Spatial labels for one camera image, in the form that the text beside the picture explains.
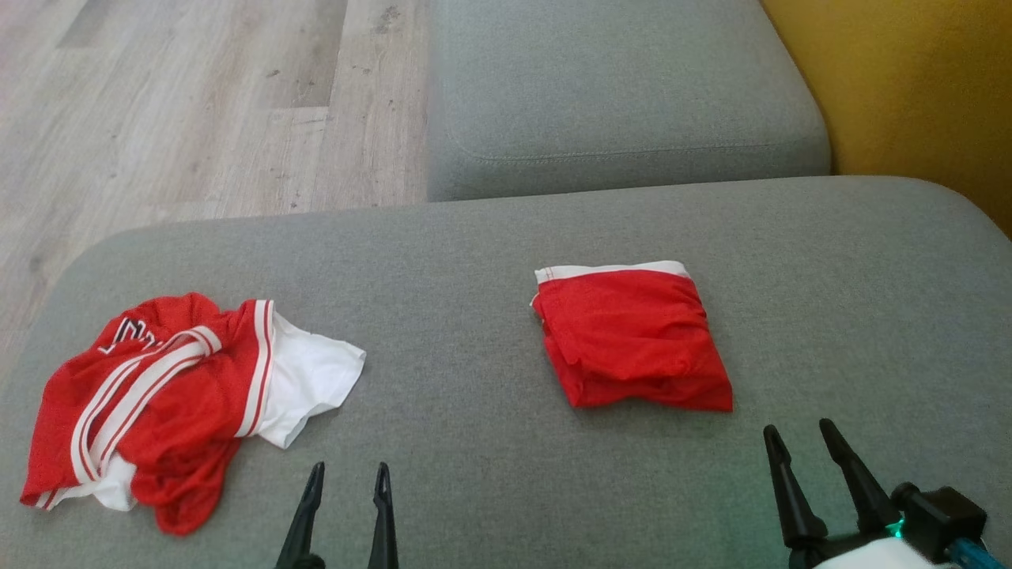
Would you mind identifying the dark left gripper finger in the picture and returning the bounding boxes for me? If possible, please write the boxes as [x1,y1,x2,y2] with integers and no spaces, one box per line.
[274,462,327,569]
[367,462,401,569]

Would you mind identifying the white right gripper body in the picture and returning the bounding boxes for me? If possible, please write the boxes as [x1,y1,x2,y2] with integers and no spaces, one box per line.
[786,525,950,569]

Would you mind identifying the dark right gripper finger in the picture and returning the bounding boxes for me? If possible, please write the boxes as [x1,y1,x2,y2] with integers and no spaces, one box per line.
[762,424,829,548]
[818,418,903,537]

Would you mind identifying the red and white jersey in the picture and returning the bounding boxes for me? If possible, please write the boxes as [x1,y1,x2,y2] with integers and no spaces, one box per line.
[19,292,368,537]

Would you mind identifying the red mesh shorts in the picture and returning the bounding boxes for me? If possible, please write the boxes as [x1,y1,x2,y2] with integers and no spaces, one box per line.
[529,260,735,414]

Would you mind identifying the large grey sofa seat cushion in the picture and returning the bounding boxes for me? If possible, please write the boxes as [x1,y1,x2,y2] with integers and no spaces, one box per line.
[0,175,1012,569]

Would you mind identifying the small grey sofa cushion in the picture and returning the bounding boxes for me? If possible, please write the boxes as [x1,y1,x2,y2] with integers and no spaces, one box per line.
[426,0,833,202]

